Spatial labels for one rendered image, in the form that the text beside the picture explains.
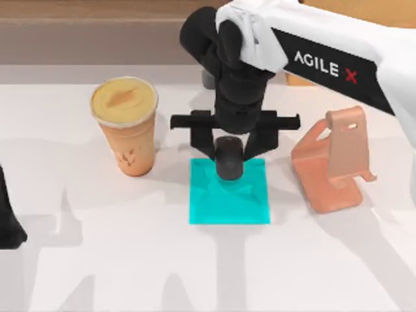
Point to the black computer mouse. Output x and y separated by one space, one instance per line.
229 161

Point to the pale grey rounded box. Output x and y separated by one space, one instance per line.
207 79

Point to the teal square mat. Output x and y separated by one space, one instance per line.
227 204

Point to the tan wooden block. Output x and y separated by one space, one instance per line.
297 79

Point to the orange drink cup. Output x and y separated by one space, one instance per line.
130 130

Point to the salmon phone stand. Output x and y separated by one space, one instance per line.
344 146

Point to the brown wooden cabinet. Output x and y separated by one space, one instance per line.
81 35

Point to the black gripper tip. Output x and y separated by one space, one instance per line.
8 221

